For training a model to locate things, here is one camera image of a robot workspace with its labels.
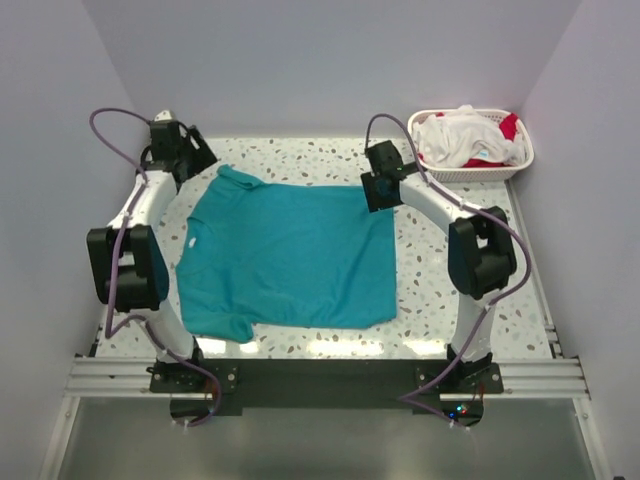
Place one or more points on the red t-shirt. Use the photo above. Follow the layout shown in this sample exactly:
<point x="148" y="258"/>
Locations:
<point x="507" y="127"/>

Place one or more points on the teal t-shirt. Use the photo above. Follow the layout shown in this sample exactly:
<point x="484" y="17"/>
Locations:
<point x="284" y="255"/>

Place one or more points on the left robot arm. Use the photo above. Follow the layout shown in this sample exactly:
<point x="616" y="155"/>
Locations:
<point x="130" y="274"/>

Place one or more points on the white t-shirt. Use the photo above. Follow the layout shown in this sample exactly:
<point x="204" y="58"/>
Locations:
<point x="460" y="137"/>

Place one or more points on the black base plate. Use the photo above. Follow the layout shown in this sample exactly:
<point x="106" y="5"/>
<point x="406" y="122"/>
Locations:
<point x="226" y="387"/>

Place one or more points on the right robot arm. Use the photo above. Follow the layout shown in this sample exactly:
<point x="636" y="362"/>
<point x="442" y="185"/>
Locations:
<point x="480" y="258"/>

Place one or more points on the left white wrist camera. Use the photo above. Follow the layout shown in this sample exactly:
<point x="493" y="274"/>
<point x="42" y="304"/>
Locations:
<point x="165" y="116"/>

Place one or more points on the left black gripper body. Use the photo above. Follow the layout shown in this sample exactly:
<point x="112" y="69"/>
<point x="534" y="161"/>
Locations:
<point x="184" y="155"/>

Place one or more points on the white laundry basket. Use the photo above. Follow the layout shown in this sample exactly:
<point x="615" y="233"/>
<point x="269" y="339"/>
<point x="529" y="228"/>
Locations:
<point x="470" y="170"/>

